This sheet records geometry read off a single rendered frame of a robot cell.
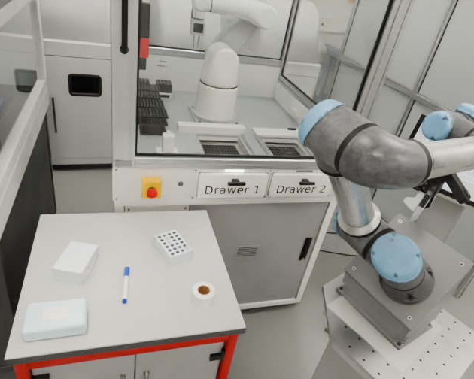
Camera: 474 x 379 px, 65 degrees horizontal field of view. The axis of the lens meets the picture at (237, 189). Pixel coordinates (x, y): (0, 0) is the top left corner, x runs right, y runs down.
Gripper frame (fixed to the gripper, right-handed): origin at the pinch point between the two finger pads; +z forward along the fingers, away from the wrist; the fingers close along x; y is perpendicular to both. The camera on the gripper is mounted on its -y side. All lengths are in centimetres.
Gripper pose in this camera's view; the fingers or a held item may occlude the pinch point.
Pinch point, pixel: (419, 216)
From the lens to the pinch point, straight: 129.9
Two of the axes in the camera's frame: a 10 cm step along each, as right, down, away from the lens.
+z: -2.4, 8.3, 5.0
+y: -7.1, -5.0, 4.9
